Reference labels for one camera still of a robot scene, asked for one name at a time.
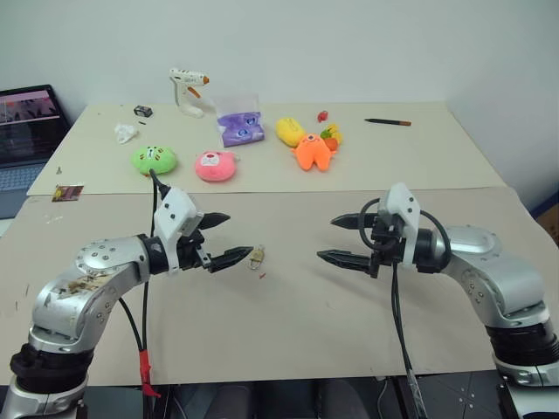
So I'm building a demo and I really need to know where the purple plastic pouch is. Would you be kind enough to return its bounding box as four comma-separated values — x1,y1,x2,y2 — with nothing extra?
213,93,267,148

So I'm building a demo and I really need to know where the small brass padlock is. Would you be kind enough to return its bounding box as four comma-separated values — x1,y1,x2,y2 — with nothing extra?
248,244,268,271

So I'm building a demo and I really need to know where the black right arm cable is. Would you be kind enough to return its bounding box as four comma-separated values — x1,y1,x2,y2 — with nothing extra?
359,197,452,419

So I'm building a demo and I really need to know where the black pen with orange end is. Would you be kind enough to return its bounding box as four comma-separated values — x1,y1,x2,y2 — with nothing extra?
363,116,413,128

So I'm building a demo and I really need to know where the crumpled white tissue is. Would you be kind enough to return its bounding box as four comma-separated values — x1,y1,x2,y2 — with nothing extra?
114,122,141,146

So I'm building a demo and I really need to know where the beige cardboard sheet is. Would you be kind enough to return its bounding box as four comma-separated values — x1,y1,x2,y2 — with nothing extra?
25,101,508,197
0,186,559,388

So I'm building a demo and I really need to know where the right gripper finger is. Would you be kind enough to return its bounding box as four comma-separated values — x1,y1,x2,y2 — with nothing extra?
329,211,376,232
315,249,374,275

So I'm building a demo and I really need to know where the small printed card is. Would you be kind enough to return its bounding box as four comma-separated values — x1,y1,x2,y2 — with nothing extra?
51,183,86,203

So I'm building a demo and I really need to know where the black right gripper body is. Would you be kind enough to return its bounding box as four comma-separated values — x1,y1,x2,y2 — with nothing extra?
369,209,406,278

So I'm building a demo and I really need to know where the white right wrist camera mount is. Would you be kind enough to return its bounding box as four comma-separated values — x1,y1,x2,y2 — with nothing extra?
378,182,423,267

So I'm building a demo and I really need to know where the white hot glue gun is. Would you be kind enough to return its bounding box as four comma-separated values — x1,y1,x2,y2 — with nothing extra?
169,67,211,119

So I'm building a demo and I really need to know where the dark rounded shape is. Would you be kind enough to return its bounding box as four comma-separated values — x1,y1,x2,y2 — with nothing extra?
313,378,369,419

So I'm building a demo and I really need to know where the pink round plush toy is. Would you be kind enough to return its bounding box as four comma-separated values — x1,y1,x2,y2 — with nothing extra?
194,149,242,184

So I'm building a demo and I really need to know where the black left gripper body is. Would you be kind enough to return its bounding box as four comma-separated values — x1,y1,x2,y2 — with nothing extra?
176,230,216,272

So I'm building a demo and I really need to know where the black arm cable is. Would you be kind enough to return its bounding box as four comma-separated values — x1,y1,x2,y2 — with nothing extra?
117,168,171,419
359,197,452,419

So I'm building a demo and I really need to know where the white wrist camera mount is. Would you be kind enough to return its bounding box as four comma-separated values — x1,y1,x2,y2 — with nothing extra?
153,188,204,274
378,182,423,267

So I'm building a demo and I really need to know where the black metal base plate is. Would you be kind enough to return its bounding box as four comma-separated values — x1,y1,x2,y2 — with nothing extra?
392,369,513,419

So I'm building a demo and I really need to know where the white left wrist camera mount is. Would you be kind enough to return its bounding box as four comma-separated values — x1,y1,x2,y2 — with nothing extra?
153,188,204,274

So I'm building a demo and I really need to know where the brown cardboard box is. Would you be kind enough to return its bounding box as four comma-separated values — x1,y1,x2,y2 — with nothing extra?
534,203,559,246

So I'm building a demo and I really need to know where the green round plush toy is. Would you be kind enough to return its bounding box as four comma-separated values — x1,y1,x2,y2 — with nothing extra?
130,144,179,177

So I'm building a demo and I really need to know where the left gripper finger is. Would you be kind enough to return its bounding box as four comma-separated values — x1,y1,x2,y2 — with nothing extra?
197,211,232,232
208,245,255,274

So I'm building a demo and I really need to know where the orange monster plush toy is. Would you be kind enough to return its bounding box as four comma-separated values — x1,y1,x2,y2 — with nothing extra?
289,132,338,173

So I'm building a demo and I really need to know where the open laptop computer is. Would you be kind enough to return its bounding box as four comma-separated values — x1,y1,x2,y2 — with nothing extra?
0,84,72,220

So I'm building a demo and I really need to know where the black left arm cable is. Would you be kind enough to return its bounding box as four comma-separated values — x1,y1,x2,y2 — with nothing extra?
117,168,171,419

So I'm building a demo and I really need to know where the yellow and green plush toy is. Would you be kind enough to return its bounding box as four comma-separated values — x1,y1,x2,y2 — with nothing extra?
319,123,344,150

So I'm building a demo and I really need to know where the red tape on cable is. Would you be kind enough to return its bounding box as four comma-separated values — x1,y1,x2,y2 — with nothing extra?
138,347,162,399

